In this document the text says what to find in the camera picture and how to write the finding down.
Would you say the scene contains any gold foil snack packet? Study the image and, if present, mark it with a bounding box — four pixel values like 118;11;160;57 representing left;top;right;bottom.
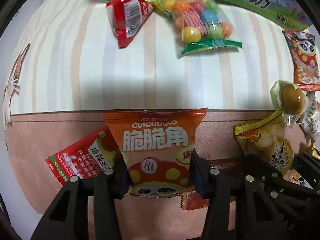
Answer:
307;144;320;160

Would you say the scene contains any red brown snack packet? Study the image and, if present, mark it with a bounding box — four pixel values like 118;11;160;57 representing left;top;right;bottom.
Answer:
179;158;244;211

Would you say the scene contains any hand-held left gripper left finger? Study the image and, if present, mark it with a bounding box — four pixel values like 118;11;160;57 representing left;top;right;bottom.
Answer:
31;159;132;240

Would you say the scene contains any yellow snack packet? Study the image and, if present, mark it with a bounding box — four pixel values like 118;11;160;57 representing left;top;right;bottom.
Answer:
233;109;294;174

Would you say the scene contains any red white snack packet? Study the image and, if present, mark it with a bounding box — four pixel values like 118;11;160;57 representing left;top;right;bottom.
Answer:
45;126;119;185

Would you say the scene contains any braised egg packet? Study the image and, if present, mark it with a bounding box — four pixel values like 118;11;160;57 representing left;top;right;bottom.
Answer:
271;79;313;127

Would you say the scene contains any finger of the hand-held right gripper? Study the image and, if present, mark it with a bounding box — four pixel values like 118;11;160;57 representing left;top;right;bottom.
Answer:
292;154;320;188
241;154;320;200

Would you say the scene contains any colourful candy ball bag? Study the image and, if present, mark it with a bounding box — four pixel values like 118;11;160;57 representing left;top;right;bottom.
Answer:
150;0;243;58

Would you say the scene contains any orange mushroom panda snack packet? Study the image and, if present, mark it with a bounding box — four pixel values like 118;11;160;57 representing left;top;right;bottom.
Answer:
102;108;208;198

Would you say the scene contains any striped cat print blanket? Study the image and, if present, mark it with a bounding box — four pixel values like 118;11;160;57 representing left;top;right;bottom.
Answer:
0;0;320;240

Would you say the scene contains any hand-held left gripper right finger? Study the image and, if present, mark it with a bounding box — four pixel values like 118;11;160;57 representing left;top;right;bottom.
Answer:
189;152;292;240

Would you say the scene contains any red triangular snack packet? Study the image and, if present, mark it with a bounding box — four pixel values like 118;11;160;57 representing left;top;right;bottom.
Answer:
106;0;154;49

